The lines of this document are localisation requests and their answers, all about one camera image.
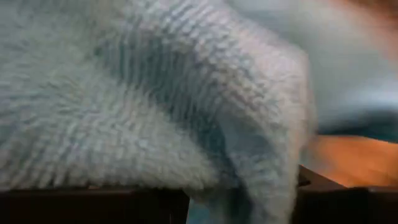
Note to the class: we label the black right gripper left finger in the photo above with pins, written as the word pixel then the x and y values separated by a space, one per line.
pixel 180 205

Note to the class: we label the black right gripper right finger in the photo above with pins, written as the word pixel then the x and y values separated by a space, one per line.
pixel 311 186

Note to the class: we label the blue microfiber towel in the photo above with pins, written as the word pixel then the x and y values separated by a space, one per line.
pixel 367 127
pixel 124 109

